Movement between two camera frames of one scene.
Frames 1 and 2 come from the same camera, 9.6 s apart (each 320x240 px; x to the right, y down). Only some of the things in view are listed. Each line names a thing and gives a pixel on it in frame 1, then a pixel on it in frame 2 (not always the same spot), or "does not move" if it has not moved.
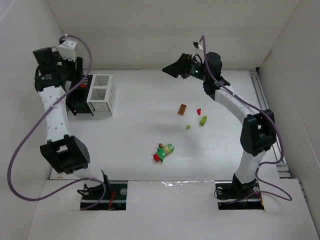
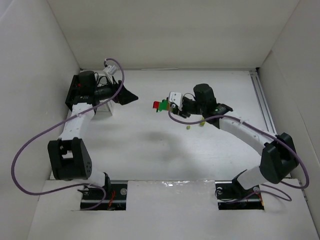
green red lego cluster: x=162 y=151 -> x=164 y=105
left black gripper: x=75 y=93 -> x=119 y=93
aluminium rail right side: x=283 y=170 does not move
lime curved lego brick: x=203 y=120 does not move
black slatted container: x=76 y=100 does not move
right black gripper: x=183 y=67 -> x=175 y=109
